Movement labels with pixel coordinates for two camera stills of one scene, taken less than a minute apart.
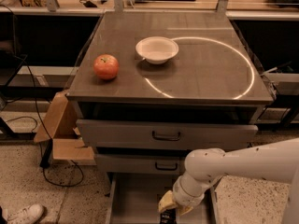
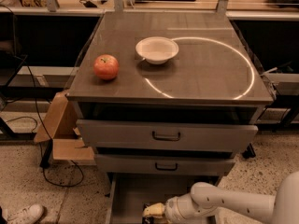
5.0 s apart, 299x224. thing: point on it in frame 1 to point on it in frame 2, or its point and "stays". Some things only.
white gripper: x=183 y=198 to x=171 y=208
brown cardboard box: x=59 y=123 stays
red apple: x=106 y=66 stays
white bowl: x=157 y=49 stays
